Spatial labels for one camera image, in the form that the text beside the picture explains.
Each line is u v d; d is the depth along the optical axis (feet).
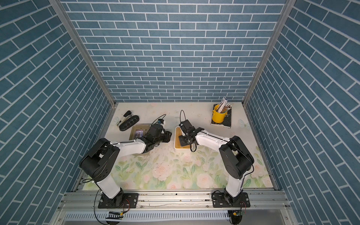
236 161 1.56
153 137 2.38
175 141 2.98
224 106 3.17
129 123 3.37
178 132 3.10
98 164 1.54
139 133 3.06
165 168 2.79
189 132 2.31
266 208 2.37
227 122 3.48
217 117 3.42
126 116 3.49
